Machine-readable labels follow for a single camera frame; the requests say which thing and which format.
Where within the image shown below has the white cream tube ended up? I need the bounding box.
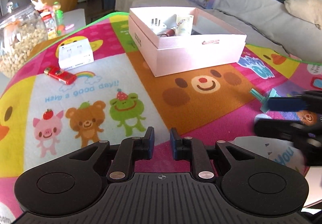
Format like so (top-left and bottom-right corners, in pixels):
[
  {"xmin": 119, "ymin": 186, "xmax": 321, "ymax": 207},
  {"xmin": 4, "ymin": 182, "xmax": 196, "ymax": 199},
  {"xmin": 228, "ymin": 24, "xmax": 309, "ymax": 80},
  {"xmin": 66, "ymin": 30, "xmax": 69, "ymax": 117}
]
[{"xmin": 175, "ymin": 14, "xmax": 194, "ymax": 36}]

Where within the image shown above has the grey sofa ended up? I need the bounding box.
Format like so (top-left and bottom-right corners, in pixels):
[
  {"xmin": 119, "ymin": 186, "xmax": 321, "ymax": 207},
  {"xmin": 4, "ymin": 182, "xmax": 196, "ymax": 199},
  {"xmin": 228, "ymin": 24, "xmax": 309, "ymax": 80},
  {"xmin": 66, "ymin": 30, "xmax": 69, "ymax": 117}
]
[{"xmin": 115, "ymin": 0, "xmax": 321, "ymax": 63}]

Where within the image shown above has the small red-lid jar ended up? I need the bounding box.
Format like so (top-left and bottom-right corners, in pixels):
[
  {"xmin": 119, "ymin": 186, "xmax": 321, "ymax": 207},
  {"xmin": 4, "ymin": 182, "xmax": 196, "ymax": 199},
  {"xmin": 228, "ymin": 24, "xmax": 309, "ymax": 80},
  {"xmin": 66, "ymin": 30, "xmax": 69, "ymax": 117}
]
[{"xmin": 40, "ymin": 11, "xmax": 57, "ymax": 40}]

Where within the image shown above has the white plug adapter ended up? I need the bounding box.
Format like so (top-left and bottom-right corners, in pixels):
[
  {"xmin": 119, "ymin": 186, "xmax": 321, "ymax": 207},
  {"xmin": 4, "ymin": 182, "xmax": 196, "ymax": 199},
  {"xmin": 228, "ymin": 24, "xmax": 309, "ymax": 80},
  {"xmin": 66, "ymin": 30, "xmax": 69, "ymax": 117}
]
[{"xmin": 149, "ymin": 17, "xmax": 167, "ymax": 35}]

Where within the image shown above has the pink cardboard box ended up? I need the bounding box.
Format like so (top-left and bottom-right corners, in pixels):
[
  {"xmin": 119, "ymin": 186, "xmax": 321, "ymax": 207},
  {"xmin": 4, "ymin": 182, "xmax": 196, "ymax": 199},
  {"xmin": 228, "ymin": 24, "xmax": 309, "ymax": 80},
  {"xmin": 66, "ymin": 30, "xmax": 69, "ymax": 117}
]
[{"xmin": 128, "ymin": 6, "xmax": 247, "ymax": 77}]

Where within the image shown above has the glass jar of nuts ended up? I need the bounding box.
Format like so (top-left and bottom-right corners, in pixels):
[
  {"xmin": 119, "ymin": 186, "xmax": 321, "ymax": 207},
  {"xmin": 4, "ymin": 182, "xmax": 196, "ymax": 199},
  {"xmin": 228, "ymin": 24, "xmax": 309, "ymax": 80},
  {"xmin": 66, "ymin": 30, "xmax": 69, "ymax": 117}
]
[{"xmin": 1, "ymin": 5, "xmax": 47, "ymax": 78}]

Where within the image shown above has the colourful cartoon play mat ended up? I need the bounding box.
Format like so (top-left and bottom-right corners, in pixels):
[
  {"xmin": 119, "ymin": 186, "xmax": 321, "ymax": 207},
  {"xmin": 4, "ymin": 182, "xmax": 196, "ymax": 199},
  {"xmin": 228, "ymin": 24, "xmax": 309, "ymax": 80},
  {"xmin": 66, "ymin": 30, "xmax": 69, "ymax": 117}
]
[{"xmin": 1, "ymin": 13, "xmax": 321, "ymax": 223}]

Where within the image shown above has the clear plastic bag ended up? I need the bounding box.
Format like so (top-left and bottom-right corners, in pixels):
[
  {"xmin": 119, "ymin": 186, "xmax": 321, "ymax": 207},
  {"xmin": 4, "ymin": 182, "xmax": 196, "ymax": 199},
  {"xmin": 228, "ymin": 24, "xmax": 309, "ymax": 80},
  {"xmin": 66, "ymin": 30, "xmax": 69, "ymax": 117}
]
[{"xmin": 191, "ymin": 17, "xmax": 230, "ymax": 35}]

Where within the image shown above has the beige pillow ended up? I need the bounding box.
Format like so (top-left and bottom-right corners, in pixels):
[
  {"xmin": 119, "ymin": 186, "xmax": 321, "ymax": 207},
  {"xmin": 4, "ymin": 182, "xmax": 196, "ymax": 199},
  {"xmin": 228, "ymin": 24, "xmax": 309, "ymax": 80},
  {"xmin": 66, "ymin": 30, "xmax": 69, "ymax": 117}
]
[{"xmin": 284, "ymin": 0, "xmax": 322, "ymax": 30}]

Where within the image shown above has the green toy bottle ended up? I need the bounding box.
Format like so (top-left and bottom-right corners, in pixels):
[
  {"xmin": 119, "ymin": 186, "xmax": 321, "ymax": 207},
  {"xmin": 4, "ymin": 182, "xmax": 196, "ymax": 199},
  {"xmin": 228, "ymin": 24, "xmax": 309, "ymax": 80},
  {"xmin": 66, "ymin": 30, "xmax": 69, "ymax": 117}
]
[{"xmin": 52, "ymin": 1, "xmax": 64, "ymax": 35}]

